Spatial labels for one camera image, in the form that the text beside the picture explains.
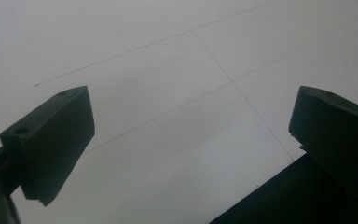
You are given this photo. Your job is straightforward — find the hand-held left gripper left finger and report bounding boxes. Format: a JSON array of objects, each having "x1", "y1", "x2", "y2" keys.
[{"x1": 0, "y1": 85, "x2": 96, "y2": 207}]

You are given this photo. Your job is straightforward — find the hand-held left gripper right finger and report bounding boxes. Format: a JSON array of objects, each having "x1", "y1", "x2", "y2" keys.
[{"x1": 288, "y1": 85, "x2": 358, "y2": 200}]

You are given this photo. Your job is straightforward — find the white table mat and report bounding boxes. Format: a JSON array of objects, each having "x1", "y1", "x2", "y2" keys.
[{"x1": 0, "y1": 0, "x2": 358, "y2": 224}]

